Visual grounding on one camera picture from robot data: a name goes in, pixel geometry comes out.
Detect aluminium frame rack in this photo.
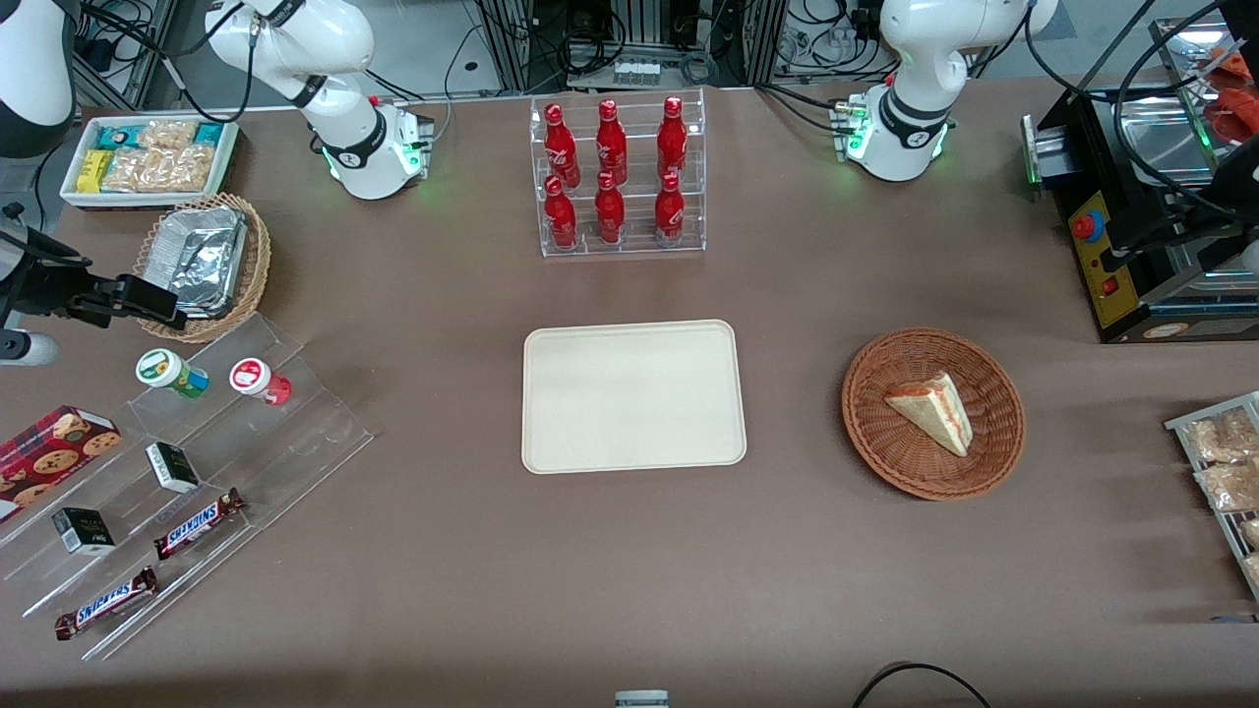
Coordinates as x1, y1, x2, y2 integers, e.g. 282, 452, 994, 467
477, 0, 790, 92

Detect clear acrylic stepped display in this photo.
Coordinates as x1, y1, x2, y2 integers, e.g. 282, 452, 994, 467
0, 312, 376, 663

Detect yellow snack packet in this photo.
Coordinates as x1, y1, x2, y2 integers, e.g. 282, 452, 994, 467
76, 148, 115, 196

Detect clear rice cracker bag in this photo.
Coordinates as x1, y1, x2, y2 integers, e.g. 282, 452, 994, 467
100, 145, 216, 195
137, 119, 199, 151

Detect grey wire rack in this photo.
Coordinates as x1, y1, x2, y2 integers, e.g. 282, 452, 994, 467
1164, 390, 1259, 604

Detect Snickers chocolate bar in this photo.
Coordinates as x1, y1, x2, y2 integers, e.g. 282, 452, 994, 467
53, 565, 160, 642
151, 487, 248, 562

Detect red cola bottle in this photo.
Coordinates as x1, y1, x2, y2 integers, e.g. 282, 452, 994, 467
656, 94, 690, 184
543, 174, 579, 250
593, 169, 628, 246
595, 97, 630, 187
653, 171, 688, 248
543, 102, 582, 189

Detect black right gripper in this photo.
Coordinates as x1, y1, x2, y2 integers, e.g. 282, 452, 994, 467
0, 230, 189, 331

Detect oval wicker basket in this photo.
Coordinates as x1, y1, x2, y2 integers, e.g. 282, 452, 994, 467
130, 192, 273, 345

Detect stacked aluminium foil trays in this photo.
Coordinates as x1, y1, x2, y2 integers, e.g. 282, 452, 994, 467
137, 206, 250, 322

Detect red cookie box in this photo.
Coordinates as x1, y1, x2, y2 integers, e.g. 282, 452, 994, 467
0, 404, 124, 523

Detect black heating machine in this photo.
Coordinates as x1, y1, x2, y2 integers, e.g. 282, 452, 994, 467
1020, 18, 1259, 346

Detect small black box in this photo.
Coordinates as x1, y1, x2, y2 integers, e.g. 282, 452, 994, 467
145, 442, 203, 496
50, 506, 117, 558

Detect black looped cable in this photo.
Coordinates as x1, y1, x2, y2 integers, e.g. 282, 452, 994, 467
850, 662, 993, 708

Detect round brown wicker basket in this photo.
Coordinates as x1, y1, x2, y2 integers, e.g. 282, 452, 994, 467
840, 325, 1028, 502

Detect cream rectangular tray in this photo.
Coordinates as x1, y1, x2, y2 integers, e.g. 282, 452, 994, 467
521, 319, 749, 476

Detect wrapped triangle sandwich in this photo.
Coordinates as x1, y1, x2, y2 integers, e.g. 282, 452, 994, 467
882, 370, 976, 459

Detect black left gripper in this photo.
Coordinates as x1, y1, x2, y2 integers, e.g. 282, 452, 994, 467
1149, 146, 1259, 253

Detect clear acrylic bottle rack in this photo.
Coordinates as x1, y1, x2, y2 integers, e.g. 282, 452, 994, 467
528, 88, 708, 260

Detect white plastic snack bin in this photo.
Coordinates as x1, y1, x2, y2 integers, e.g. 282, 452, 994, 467
58, 113, 242, 211

